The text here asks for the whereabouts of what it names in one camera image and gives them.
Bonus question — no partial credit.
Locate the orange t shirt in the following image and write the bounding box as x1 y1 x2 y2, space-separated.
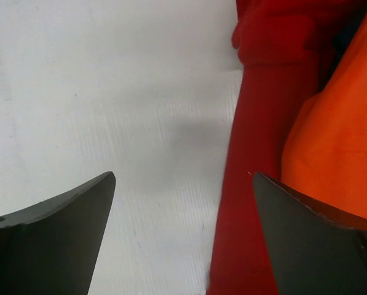
282 14 367 219

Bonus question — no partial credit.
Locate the red t shirt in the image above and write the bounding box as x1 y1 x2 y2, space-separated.
207 0 364 295

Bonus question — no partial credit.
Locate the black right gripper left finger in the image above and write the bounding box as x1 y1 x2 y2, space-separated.
0 171 116 295

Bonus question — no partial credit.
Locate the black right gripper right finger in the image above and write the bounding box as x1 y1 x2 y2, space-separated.
253 173 367 294

